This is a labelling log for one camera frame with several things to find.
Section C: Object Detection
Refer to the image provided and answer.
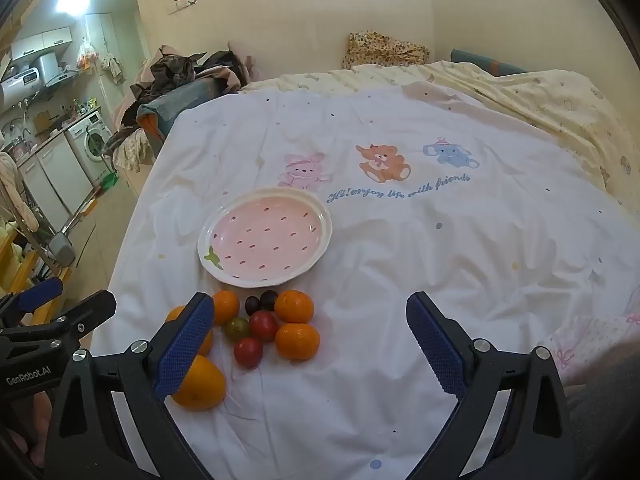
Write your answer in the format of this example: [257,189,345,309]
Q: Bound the orange plastic bag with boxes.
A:
[76,40,98,71]

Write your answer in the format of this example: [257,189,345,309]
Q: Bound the white cartoon animal blanket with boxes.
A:
[92,82,640,480]

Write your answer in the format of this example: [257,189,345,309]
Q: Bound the white wall cabinets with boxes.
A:
[10,27,73,61]

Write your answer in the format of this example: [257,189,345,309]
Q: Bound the pile of clothes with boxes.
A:
[112,42,256,173]

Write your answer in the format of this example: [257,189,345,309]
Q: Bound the white washing machine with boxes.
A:
[67,112,113,181]

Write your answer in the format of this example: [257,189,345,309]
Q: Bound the white wall appliance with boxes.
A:
[0,67,43,106]

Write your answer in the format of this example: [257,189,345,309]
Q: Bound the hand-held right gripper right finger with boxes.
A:
[405,291,573,480]

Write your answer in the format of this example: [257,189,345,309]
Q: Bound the large orange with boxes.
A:
[171,354,227,412]

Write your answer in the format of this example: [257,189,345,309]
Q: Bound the floral yellow pillow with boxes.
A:
[342,31,431,68]

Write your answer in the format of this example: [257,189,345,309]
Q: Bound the blue pillow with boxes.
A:
[450,49,528,76]

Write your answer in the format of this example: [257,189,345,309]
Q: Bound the yellow printed quilt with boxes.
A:
[240,60,640,206]

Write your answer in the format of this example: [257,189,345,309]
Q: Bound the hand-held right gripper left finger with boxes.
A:
[42,291,216,480]

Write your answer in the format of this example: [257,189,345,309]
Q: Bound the hanging towel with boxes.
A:
[102,52,126,85]

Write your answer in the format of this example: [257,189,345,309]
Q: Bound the small orange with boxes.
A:
[165,305,215,358]
[274,289,316,324]
[275,322,321,361]
[211,290,241,326]

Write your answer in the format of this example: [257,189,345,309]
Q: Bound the grey cloth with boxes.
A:
[565,335,640,466]

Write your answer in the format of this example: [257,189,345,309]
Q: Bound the white base cabinets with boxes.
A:
[20,132,96,221]

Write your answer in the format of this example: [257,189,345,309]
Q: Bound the pink strawberry pattern plate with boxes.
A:
[197,187,333,289]

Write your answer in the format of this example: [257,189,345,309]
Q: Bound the green cherry tomato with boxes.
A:
[222,316,252,344]

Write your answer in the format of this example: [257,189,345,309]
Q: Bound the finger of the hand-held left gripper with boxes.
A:
[30,290,117,346]
[0,277,64,328]

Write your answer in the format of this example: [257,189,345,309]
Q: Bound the red cherry tomato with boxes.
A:
[249,311,279,343]
[234,337,264,370]

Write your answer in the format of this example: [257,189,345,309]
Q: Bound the pink bow printed cloth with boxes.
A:
[547,310,640,386]

